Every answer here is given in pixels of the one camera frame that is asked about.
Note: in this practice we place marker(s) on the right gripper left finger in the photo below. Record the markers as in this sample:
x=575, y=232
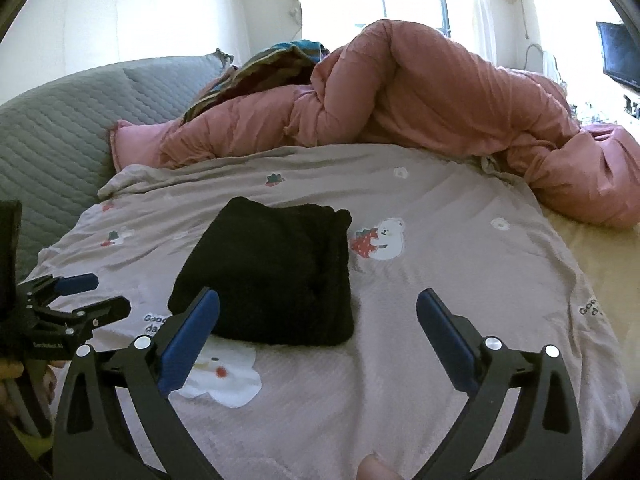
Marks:
x=92, y=439

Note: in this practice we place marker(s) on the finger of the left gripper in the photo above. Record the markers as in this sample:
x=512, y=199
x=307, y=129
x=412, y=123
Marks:
x=48, y=287
x=85, y=320

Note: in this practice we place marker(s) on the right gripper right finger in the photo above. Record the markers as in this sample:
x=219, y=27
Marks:
x=543, y=439

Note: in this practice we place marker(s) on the black t-shirt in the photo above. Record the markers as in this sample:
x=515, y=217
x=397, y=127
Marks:
x=280, y=273

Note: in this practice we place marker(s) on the person's hand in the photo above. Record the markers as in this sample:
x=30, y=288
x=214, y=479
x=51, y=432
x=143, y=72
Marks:
x=373, y=468

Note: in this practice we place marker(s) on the yellow-green cloth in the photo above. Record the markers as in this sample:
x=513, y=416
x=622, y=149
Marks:
x=36, y=447

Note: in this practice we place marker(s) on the grey-green quilted headboard cushion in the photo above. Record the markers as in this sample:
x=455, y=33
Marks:
x=55, y=152

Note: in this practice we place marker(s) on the yellow bed sheet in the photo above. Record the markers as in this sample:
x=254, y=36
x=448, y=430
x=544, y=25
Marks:
x=610, y=259

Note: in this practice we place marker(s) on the beige cartoon print blanket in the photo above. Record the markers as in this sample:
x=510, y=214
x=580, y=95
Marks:
x=260, y=412

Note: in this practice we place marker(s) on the striped dark cloth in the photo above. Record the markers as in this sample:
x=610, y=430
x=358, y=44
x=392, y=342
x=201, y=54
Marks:
x=284, y=63

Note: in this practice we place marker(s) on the pink puffy duvet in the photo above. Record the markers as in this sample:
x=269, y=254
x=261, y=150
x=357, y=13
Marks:
x=405, y=83

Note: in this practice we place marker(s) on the black wall television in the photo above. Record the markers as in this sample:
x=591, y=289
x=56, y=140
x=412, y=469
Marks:
x=620, y=54

